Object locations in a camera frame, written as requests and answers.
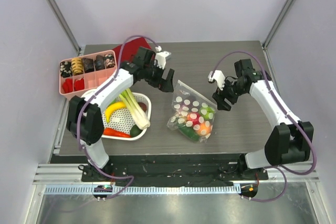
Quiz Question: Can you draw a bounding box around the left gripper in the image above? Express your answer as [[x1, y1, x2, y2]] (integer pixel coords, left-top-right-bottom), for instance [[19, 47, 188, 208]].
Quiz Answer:
[[143, 60, 173, 92]]

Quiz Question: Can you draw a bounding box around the green round fruit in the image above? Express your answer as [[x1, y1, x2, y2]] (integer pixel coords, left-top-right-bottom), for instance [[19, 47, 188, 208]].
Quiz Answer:
[[199, 106, 215, 120]]

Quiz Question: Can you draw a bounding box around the purple eggplant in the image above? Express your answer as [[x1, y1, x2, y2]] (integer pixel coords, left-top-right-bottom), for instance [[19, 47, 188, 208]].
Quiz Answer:
[[173, 95, 200, 112]]

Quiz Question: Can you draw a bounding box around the peach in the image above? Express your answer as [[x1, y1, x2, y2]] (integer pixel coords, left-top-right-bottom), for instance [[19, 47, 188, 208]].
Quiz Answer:
[[196, 121, 212, 136]]

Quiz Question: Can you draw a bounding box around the clear zip top bag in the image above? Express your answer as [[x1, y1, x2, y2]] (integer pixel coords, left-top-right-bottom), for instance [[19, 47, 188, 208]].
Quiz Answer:
[[167, 80, 217, 143]]

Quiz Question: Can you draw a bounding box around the red strawberry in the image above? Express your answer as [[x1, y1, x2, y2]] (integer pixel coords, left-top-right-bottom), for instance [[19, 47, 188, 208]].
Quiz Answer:
[[185, 112, 200, 127]]

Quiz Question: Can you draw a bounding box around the dark green cucumber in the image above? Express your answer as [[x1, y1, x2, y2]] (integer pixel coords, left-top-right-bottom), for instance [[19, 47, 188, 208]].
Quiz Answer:
[[178, 125, 200, 142]]

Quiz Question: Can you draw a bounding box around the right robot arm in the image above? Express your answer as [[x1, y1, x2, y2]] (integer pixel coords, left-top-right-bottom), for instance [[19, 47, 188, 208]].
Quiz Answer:
[[208, 59, 314, 179]]

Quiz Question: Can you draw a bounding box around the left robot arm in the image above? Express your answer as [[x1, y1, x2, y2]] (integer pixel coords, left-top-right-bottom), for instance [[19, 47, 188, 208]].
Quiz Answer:
[[66, 47, 174, 182]]

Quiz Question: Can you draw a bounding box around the dark red plum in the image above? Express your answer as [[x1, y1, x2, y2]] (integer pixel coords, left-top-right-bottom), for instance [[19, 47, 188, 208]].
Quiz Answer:
[[138, 102, 147, 112]]

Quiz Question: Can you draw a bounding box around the green leek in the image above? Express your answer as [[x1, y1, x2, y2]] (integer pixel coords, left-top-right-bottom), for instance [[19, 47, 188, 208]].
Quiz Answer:
[[119, 88, 150, 130]]

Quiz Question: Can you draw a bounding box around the red folded cloth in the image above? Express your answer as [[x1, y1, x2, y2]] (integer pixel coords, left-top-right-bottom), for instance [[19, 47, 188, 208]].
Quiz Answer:
[[121, 37, 152, 62]]

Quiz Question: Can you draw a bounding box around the green avocado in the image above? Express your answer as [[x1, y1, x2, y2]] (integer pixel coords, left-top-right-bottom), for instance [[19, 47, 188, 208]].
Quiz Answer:
[[130, 124, 143, 138]]

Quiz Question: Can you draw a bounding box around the yellow banana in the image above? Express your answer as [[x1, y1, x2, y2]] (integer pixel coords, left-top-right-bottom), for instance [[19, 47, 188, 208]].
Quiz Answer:
[[104, 101, 126, 123]]

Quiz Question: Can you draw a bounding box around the white plastic basket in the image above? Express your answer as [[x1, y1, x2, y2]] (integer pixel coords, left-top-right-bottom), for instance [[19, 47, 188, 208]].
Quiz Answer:
[[102, 92, 152, 141]]

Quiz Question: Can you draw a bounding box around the pink flower sushi roll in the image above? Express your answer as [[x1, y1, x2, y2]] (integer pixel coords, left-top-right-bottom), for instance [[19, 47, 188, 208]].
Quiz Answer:
[[104, 54, 116, 69]]

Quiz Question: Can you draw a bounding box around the dark blue sushi roll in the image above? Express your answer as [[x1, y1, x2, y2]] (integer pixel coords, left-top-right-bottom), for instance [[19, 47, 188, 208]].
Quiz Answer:
[[94, 55, 105, 71]]

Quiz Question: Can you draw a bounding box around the orange carrot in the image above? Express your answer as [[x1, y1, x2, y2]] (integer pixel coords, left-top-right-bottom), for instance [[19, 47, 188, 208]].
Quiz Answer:
[[103, 127, 131, 138]]

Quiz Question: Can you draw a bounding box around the dark brown sushi roll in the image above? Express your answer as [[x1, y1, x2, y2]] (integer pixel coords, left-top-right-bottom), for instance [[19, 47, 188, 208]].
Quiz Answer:
[[81, 58, 95, 73]]

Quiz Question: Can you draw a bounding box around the red sushi piece right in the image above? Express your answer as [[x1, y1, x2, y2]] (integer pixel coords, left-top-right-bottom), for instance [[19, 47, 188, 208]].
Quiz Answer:
[[73, 78, 85, 91]]

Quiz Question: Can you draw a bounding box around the red sushi piece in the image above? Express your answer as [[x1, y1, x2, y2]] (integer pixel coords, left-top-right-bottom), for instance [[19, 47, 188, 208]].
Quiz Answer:
[[73, 78, 85, 91], [61, 78, 74, 94]]

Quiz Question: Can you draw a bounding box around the pink divided tray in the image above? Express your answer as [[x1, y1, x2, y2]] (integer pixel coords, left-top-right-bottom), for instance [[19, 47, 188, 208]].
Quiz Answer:
[[59, 50, 117, 100]]

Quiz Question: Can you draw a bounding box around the yellow striped sushi roll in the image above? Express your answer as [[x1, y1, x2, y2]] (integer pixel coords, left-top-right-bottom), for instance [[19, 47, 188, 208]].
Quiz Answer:
[[71, 57, 84, 76]]

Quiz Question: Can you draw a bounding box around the red sushi piece left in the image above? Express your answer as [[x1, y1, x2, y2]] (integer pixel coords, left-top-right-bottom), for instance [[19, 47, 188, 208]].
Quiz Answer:
[[61, 78, 74, 94]]

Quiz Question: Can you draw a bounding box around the black dotted sushi roll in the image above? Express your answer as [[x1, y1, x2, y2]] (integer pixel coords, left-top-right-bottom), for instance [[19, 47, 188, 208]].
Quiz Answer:
[[60, 61, 72, 78]]

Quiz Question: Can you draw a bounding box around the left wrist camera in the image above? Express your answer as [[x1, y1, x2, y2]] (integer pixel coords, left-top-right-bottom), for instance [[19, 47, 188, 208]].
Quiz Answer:
[[154, 46, 171, 70]]

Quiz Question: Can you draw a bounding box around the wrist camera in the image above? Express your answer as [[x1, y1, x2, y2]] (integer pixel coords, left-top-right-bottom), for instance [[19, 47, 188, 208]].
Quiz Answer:
[[154, 46, 171, 70], [207, 70, 225, 91]]

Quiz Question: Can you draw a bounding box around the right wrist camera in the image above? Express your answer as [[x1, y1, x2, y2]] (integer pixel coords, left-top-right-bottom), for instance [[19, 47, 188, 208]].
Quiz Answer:
[[207, 70, 225, 91]]

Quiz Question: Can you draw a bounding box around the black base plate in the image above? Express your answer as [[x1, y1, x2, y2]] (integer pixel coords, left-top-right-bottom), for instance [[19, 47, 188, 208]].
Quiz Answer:
[[78, 154, 268, 187]]

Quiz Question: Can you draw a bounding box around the white slotted cable duct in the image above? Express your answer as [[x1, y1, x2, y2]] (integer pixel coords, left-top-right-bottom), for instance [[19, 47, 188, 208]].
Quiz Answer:
[[44, 184, 241, 195]]

